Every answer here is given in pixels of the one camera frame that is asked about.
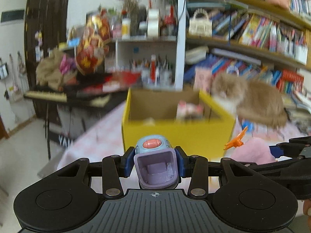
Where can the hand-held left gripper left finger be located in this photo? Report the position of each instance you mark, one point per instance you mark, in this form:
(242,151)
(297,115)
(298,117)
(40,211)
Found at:
(127,162)

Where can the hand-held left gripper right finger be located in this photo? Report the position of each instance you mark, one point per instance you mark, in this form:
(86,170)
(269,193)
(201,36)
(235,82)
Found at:
(181,162)

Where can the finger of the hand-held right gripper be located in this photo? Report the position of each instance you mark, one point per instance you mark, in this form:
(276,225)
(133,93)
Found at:
(274,151)
(279,167)

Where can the pink plush toy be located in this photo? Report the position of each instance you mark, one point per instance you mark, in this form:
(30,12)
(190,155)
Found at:
(252,150)

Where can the purple toy truck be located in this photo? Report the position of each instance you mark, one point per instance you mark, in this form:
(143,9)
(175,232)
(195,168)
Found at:
(155,165)

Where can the yellow cardboard box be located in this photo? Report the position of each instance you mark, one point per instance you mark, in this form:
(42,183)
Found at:
(177,133)

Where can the person's right hand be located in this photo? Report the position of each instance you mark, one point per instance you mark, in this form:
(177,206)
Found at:
(307,207)

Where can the orange hair clip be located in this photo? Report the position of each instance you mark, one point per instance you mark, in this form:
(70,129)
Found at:
(237,142)

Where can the stack of magazines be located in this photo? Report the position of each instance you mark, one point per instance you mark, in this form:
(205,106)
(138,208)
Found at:
(298,106)

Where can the pink white small toy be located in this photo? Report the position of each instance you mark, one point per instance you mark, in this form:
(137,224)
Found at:
(189,110)

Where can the orange fluffy cat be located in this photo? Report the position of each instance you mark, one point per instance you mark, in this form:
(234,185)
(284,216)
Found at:
(255,102)

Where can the row of colourful books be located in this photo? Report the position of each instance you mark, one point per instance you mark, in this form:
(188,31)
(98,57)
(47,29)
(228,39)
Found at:
(289,80)

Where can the red gift packets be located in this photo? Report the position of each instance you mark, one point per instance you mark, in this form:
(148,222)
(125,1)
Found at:
(121,80)

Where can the black keyboard stand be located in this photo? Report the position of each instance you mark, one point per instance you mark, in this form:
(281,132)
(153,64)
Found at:
(48,131)

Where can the pink printed tumbler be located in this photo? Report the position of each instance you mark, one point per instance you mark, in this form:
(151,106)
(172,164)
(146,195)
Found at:
(203,80)

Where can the pens and stationery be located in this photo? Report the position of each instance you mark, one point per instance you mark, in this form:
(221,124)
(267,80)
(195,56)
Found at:
(155,70)

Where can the white storage boxes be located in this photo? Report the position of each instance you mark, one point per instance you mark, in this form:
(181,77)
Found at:
(301,54)

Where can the black electric piano keyboard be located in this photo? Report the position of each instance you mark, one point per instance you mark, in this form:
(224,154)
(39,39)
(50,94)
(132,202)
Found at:
(48,96)

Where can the white shelf unit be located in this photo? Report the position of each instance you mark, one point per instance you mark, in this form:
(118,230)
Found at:
(181,53)

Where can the lying white books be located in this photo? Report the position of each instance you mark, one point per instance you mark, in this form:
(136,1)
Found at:
(196,53)

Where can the wooden bookshelf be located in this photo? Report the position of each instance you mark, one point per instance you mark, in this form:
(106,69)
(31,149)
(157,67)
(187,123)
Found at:
(243,45)

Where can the red yellow patterned bag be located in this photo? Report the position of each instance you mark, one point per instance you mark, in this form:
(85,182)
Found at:
(88,53)

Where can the brown cloth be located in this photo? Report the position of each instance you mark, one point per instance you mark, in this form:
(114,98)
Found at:
(51,70)

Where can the row of thin books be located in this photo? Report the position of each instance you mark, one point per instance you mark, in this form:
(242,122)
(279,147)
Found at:
(257,31)

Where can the bottles and jars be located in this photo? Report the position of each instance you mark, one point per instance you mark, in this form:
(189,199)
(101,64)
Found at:
(125,26)

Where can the white bead handbag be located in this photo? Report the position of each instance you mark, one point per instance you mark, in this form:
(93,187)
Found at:
(199,24)

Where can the clear tape rolls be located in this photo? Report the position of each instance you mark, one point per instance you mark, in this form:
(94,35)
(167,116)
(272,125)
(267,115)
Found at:
(153,25)

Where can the dried flower bunch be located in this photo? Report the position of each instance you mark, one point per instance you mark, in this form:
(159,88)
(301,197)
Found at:
(131,7)

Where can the dark wooden door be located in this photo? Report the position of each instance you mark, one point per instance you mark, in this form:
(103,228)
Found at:
(46,29)

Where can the wall hanging ornaments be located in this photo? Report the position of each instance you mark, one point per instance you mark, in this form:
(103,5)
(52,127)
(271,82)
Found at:
(12,77)

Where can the dark wall plaque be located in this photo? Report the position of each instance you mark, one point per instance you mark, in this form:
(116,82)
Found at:
(12,17)

